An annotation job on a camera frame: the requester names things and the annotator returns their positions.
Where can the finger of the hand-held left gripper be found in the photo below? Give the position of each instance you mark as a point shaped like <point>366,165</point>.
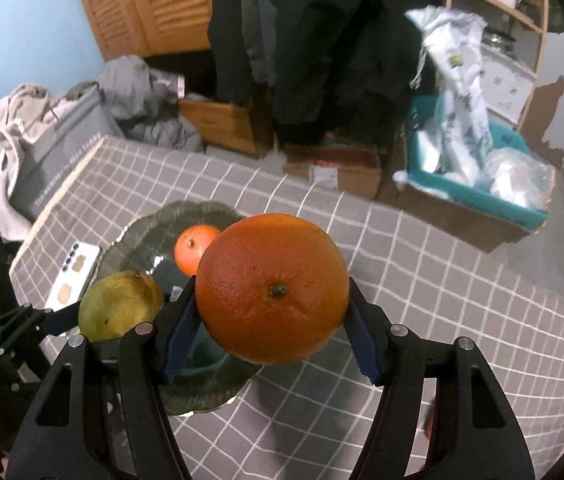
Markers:
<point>62,320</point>

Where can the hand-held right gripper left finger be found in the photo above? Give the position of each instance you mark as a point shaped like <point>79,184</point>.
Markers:
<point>182,332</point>

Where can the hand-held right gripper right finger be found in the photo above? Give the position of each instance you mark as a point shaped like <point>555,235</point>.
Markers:
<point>361,342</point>

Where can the yellow green pear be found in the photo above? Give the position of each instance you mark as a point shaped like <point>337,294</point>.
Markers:
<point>117,305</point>

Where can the small tangerine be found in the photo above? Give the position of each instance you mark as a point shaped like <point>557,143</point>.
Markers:
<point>194,255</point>

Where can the large orange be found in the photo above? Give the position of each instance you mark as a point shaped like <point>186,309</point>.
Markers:
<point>272,290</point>

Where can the dark green scalloped plate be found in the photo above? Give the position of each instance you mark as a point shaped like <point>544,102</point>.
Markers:
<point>162,230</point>

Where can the white smartphone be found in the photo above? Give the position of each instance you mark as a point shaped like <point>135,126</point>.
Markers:
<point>74,272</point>

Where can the large brown cardboard box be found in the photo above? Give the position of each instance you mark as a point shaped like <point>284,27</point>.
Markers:
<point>461,227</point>

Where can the grey tote bag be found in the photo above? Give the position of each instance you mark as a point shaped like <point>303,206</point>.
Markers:
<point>62,160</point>

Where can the flat cardboard box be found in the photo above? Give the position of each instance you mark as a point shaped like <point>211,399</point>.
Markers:
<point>351,175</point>

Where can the teal plastic bin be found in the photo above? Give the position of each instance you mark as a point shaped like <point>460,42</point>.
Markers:
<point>486,205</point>

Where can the clear plastic bag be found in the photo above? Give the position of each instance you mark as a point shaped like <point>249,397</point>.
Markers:
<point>519,177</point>

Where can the white printed rice bag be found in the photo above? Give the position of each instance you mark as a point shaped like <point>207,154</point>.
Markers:
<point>461,100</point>

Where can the black hooded jacket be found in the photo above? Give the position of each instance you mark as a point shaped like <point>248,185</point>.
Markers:
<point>322,60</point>

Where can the white perforated basket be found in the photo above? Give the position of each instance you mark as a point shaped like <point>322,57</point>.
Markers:
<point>504,82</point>

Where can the dark grey jacket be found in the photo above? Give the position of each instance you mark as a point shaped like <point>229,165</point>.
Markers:
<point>259,20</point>

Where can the steel cooking pot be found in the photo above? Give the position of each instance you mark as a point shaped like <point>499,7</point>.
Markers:
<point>500,40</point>

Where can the wooden louvered wardrobe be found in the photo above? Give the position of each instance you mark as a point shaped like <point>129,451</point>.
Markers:
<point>162,0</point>

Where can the wooden shelf rack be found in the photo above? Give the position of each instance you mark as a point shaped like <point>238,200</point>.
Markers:
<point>544,20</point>

